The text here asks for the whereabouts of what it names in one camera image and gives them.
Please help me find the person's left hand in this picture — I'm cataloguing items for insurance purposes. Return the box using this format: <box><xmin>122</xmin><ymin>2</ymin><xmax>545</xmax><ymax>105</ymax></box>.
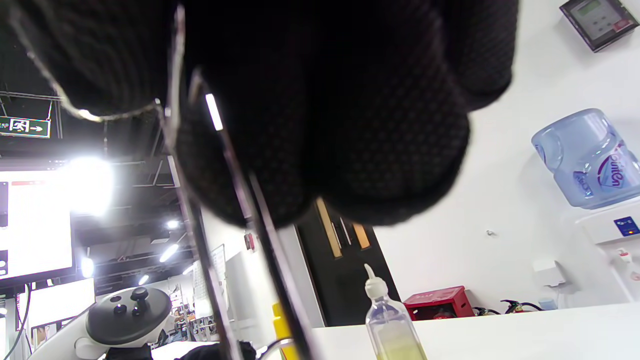
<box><xmin>104</xmin><ymin>340</ymin><xmax>258</xmax><ymax>360</ymax></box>

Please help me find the person's right hand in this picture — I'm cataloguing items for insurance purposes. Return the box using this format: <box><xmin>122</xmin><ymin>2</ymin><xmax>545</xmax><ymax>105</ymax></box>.
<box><xmin>10</xmin><ymin>0</ymin><xmax>521</xmax><ymax>228</ymax></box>

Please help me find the yellow squeeze seasoning bottle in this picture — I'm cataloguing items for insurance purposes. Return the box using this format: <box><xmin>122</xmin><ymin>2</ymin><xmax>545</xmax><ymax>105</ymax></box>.
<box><xmin>271</xmin><ymin>301</ymin><xmax>301</xmax><ymax>360</ymax></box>

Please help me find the silver wire seasoning rack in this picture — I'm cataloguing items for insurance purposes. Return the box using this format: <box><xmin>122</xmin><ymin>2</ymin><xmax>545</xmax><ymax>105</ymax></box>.
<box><xmin>7</xmin><ymin>4</ymin><xmax>326</xmax><ymax>360</ymax></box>

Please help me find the clear glass oil seasoning bottle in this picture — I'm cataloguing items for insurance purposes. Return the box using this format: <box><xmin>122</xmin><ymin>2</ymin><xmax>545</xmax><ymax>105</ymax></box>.
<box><xmin>363</xmin><ymin>263</ymin><xmax>428</xmax><ymax>360</ymax></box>

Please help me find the black left hand controller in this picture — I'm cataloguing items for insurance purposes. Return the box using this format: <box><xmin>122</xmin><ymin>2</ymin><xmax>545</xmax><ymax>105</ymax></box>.
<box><xmin>27</xmin><ymin>286</ymin><xmax>173</xmax><ymax>360</ymax></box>

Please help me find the black door with wooden bars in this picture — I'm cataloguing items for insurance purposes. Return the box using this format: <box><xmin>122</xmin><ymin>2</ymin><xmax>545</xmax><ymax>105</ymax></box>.
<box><xmin>295</xmin><ymin>197</ymin><xmax>401</xmax><ymax>328</ymax></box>

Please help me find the small white display screen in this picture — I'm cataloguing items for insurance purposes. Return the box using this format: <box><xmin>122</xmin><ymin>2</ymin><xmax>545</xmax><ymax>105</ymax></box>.
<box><xmin>17</xmin><ymin>277</ymin><xmax>96</xmax><ymax>331</ymax></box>

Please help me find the bright round ceiling lamp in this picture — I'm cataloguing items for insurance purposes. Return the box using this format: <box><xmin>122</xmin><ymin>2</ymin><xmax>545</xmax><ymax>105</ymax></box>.
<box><xmin>60</xmin><ymin>157</ymin><xmax>116</xmax><ymax>216</ymax></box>

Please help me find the large bright display screen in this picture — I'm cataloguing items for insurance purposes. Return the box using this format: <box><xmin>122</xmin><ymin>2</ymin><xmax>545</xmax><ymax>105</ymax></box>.
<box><xmin>0</xmin><ymin>167</ymin><xmax>76</xmax><ymax>291</ymax></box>

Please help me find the red fire extinguisher cabinet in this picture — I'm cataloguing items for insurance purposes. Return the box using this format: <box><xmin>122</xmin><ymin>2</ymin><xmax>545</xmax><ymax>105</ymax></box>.
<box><xmin>402</xmin><ymin>286</ymin><xmax>476</xmax><ymax>322</ymax></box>

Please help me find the blue dispenser jug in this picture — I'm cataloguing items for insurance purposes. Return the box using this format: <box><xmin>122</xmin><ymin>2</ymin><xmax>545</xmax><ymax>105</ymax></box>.
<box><xmin>531</xmin><ymin>108</ymin><xmax>640</xmax><ymax>210</ymax></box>

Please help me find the green exit sign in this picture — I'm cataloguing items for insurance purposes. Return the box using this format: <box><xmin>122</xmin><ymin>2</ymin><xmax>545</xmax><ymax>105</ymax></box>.
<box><xmin>0</xmin><ymin>116</ymin><xmax>52</xmax><ymax>139</ymax></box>

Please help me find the white water dispenser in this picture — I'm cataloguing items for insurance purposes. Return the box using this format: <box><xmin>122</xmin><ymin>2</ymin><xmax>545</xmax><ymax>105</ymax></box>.
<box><xmin>575</xmin><ymin>197</ymin><xmax>640</xmax><ymax>303</ymax></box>

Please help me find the white wall box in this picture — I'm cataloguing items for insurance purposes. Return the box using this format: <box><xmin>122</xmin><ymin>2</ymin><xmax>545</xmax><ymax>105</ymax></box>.
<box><xmin>531</xmin><ymin>258</ymin><xmax>568</xmax><ymax>288</ymax></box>

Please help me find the dark framed wall panel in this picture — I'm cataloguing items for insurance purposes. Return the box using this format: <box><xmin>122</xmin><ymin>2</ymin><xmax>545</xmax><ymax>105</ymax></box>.
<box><xmin>559</xmin><ymin>0</ymin><xmax>640</xmax><ymax>53</ymax></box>

